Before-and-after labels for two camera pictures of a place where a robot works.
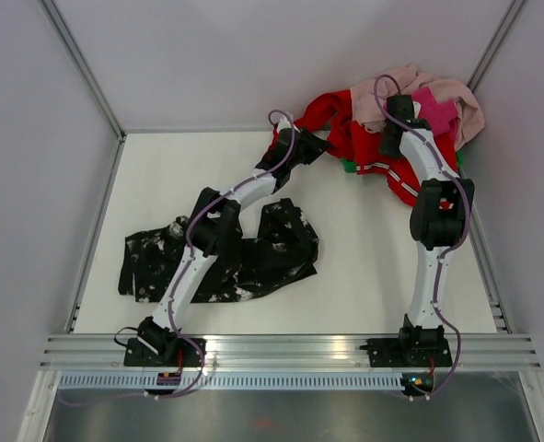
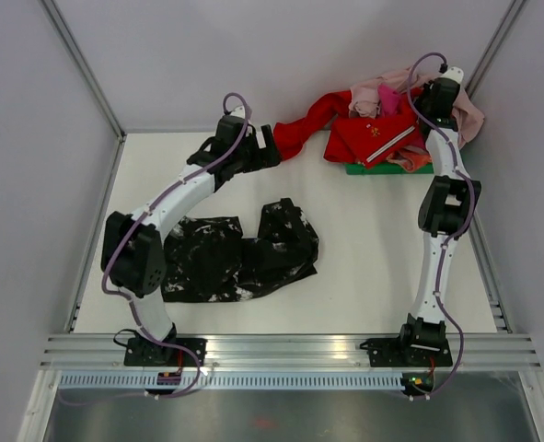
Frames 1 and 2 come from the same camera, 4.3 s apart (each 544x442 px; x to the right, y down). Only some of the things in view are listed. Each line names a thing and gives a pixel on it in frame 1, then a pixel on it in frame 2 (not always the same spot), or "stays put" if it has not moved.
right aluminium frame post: x=506 y=23 stays put
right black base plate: x=408 y=352 stays put
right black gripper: x=388 y=149 → x=422 y=94
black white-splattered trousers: x=283 y=250 stays put
